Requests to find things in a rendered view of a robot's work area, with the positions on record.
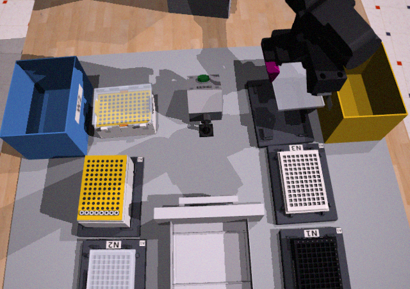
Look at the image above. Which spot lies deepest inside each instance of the grey bench mat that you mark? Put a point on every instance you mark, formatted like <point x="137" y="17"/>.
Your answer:
<point x="44" y="250"/>

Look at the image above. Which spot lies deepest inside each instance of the yellow open-top bin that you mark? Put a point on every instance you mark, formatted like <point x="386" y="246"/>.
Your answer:
<point x="359" y="111"/>

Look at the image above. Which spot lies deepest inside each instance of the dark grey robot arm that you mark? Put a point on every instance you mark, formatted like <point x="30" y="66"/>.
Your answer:
<point x="346" y="39"/>

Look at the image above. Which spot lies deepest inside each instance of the blue open-top bin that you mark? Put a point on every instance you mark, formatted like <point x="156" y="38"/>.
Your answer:
<point x="48" y="95"/>

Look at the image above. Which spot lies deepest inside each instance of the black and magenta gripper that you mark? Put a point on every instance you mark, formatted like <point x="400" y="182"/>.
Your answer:
<point x="275" y="52"/>

